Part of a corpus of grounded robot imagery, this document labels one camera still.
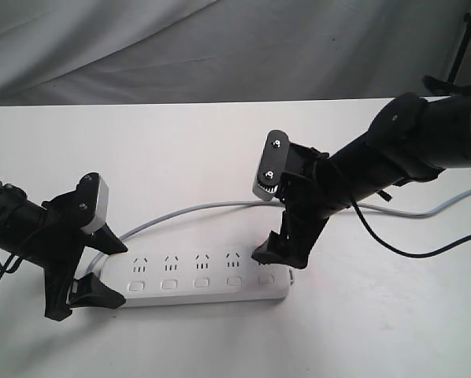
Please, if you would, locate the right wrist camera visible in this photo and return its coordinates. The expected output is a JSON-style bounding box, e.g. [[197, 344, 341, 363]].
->
[[253, 130, 290, 202]]

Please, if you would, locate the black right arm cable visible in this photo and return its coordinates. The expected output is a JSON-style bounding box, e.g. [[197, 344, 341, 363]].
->
[[349, 196, 471, 259]]

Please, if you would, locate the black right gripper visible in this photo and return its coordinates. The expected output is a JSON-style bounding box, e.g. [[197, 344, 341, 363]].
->
[[251, 143, 350, 269]]

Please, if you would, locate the grey backdrop cloth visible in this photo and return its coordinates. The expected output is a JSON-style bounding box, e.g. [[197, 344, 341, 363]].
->
[[0, 1, 471, 106]]

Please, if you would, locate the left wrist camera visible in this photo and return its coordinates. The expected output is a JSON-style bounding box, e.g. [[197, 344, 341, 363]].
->
[[74, 172, 109, 235]]

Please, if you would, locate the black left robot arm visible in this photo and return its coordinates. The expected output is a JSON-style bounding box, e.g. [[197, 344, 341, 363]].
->
[[0, 172, 128, 321]]

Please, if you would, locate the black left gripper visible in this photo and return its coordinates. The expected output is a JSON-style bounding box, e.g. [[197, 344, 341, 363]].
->
[[42, 191, 128, 321]]

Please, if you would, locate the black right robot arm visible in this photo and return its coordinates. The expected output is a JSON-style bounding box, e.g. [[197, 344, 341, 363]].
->
[[252, 76, 471, 269]]

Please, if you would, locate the white power strip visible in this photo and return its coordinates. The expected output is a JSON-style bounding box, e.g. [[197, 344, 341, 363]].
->
[[87, 247, 295, 308]]

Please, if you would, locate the grey power cable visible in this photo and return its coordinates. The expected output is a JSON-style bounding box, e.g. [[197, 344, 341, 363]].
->
[[117, 183, 471, 245]]

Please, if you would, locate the black tripod stand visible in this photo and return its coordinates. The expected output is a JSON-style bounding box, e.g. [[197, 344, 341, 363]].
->
[[447, 9, 471, 83]]

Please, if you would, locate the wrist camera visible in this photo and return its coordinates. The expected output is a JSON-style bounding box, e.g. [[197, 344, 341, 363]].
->
[[74, 172, 109, 235], [253, 130, 290, 202]]

